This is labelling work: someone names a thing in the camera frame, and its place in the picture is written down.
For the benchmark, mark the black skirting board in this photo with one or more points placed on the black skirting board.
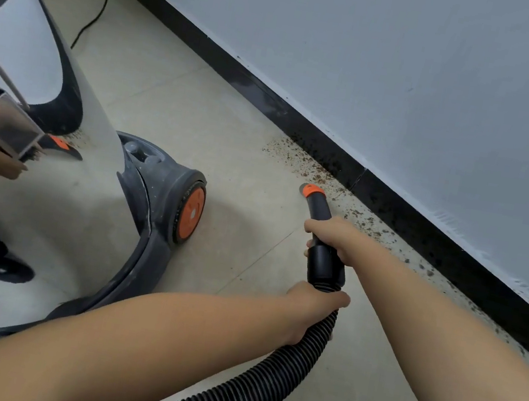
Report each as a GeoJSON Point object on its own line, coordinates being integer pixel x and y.
{"type": "Point", "coordinates": [261, 92]}

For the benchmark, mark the person's left forearm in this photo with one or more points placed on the person's left forearm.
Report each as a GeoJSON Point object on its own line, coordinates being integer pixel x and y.
{"type": "Point", "coordinates": [120, 350]}

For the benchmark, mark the brown dirt debris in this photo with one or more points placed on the brown dirt debris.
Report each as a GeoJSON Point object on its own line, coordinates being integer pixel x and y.
{"type": "Point", "coordinates": [301, 156]}

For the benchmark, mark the person's right forearm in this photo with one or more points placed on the person's right forearm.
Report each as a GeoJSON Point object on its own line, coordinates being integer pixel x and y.
{"type": "Point", "coordinates": [458, 368]}

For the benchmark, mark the grey vacuum cleaner orange knobs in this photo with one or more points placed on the grey vacuum cleaner orange knobs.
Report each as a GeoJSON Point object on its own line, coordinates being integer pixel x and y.
{"type": "Point", "coordinates": [161, 191]}

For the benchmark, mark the person's right hand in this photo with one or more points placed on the person's right hand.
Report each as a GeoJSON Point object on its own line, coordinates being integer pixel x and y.
{"type": "Point", "coordinates": [344, 235]}

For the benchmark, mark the person's left hand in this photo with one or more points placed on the person's left hand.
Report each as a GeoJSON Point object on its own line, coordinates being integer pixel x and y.
{"type": "Point", "coordinates": [309, 310]}

